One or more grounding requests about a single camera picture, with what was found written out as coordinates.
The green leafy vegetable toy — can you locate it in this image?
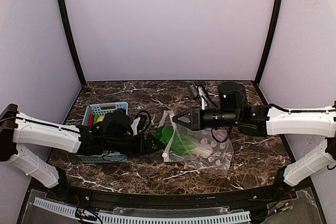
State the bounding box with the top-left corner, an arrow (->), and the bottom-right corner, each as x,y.
155,125 -> 211,157

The clear zip top bag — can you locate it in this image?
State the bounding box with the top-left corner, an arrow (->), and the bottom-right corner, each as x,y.
155,111 -> 234,175

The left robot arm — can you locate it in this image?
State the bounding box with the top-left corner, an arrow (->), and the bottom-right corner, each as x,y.
1,102 -> 165,189

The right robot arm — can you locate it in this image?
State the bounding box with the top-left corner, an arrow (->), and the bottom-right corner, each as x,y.
173,82 -> 335,190

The yellow corn toy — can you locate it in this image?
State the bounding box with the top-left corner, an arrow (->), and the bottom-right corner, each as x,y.
95,116 -> 104,127

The blue plastic basket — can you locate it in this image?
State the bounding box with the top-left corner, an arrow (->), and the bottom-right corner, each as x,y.
77,102 -> 129,164

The red chili pepper toy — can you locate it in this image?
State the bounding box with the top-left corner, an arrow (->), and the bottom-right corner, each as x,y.
88,108 -> 95,127

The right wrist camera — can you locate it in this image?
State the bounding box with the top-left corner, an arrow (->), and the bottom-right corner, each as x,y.
187,82 -> 209,110

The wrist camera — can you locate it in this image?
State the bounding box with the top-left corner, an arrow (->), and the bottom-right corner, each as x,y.
131,110 -> 152,136
187,82 -> 209,110

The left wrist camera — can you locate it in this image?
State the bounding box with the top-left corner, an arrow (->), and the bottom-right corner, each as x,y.
131,110 -> 152,136

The white slotted cable duct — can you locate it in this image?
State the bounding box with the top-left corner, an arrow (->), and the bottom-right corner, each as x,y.
34,197 -> 251,224

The black front rail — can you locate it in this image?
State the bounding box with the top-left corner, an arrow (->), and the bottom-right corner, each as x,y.
44,168 -> 313,216

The right black frame post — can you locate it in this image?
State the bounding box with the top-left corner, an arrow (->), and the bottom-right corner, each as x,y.
254,0 -> 282,86

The black frame post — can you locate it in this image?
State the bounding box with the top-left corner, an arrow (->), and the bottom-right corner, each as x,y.
57,0 -> 87,87
254,0 -> 282,86

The left black frame post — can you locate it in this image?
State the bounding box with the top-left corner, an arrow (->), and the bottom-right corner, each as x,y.
57,0 -> 87,87

